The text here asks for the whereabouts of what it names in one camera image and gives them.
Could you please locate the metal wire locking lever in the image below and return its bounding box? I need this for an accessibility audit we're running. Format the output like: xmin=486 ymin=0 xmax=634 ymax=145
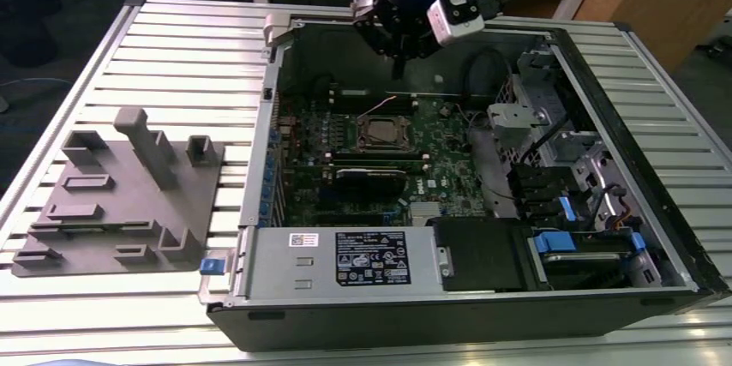
xmin=363 ymin=94 xmax=399 ymax=117

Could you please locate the black office chair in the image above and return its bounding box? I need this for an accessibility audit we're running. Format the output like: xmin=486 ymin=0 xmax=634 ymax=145
xmin=0 ymin=0 xmax=65 ymax=69

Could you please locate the black plastic disk bay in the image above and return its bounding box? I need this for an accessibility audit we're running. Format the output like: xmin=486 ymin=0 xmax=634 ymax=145
xmin=505 ymin=165 xmax=579 ymax=225

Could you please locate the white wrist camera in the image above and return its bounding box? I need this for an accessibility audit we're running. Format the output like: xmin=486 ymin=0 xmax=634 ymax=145
xmin=418 ymin=0 xmax=486 ymax=47

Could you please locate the grey case corner block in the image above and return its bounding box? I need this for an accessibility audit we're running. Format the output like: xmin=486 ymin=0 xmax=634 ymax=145
xmin=262 ymin=13 xmax=297 ymax=48

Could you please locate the black chair base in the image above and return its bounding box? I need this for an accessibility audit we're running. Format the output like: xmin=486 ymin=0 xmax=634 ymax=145
xmin=693 ymin=35 xmax=732 ymax=68

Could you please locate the thick black cable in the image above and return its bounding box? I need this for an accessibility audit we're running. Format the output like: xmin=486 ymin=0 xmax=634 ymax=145
xmin=461 ymin=45 xmax=510 ymax=100

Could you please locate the metal drive cage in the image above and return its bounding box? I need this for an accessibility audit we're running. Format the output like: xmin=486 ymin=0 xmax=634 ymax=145
xmin=494 ymin=51 xmax=579 ymax=170

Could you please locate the silver chipset heatsink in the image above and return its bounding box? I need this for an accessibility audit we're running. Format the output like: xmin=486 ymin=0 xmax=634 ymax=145
xmin=407 ymin=201 xmax=446 ymax=219

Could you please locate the grey ribbon cable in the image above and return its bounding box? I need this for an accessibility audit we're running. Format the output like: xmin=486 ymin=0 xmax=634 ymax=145
xmin=466 ymin=125 xmax=518 ymax=218

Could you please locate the CPU socket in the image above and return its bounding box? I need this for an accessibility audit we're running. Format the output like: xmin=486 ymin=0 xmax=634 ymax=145
xmin=353 ymin=114 xmax=419 ymax=155

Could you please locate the silver power supply unit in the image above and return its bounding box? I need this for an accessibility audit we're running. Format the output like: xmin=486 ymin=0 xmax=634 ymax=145
xmin=243 ymin=225 xmax=446 ymax=299

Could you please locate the black fan shroud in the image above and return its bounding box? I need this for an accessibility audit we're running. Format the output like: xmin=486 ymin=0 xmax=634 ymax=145
xmin=426 ymin=216 xmax=554 ymax=294

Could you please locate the grey plastic bracket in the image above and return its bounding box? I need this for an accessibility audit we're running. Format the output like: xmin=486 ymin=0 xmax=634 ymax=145
xmin=486 ymin=102 xmax=554 ymax=149

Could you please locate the black PC case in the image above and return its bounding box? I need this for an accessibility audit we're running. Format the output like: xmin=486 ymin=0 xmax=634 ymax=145
xmin=203 ymin=12 xmax=732 ymax=354

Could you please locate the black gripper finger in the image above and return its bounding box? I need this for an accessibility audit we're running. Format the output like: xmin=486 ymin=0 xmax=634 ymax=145
xmin=351 ymin=9 xmax=402 ymax=81
xmin=398 ymin=17 xmax=442 ymax=81

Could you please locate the silver CPU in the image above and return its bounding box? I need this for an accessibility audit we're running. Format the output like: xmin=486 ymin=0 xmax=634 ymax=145
xmin=365 ymin=119 xmax=403 ymax=143

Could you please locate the hard disk blue carrier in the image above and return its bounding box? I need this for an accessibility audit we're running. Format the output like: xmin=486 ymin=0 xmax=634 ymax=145
xmin=529 ymin=230 xmax=647 ymax=292

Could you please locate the green motherboard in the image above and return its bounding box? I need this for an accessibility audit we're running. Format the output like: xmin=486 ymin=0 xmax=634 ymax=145
xmin=271 ymin=90 xmax=507 ymax=228

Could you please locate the grey parts rack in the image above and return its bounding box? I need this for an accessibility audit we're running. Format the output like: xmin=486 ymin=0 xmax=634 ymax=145
xmin=9 ymin=106 xmax=227 ymax=278

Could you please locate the blue drive carrier tab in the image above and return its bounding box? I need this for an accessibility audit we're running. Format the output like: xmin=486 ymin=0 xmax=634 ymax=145
xmin=554 ymin=195 xmax=579 ymax=222

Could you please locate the thin black cable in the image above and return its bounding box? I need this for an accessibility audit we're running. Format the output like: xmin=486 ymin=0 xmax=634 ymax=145
xmin=526 ymin=111 xmax=570 ymax=166

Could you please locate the black graphics card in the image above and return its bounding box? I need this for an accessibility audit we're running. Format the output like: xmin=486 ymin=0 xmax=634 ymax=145
xmin=333 ymin=166 xmax=410 ymax=205

